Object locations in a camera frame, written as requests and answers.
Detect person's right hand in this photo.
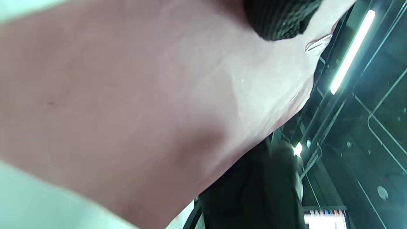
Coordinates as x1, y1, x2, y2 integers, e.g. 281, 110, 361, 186
197, 140, 306, 229

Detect person's left hand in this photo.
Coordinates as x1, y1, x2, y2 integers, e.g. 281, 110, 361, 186
243, 0, 323, 42

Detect computer monitor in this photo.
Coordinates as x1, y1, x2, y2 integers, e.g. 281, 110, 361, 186
302, 206, 348, 229

